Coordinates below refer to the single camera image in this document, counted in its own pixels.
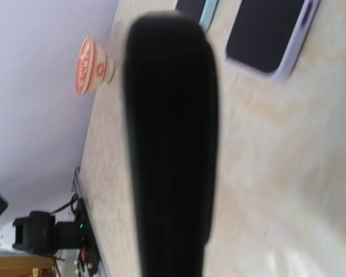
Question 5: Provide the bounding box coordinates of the black phone white back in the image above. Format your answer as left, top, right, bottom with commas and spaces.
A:
175, 0, 206, 21

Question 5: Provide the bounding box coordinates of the light blue phone case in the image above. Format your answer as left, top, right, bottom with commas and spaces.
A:
199, 0, 219, 32

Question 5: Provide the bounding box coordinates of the black phone dark edge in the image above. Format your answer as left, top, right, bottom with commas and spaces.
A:
226, 0, 304, 73

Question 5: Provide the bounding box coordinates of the red white patterned bowl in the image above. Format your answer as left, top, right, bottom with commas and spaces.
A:
76, 37, 115, 95

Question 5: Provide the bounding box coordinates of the lavender phone case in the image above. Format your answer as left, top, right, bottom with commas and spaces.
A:
226, 0, 319, 80

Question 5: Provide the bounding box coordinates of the black phone case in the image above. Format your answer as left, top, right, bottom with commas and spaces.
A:
123, 12, 219, 276

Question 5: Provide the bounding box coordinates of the front aluminium rail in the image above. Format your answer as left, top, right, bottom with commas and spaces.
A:
73, 167, 111, 276

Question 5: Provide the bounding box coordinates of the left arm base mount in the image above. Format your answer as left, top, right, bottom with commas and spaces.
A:
12, 198, 90, 256

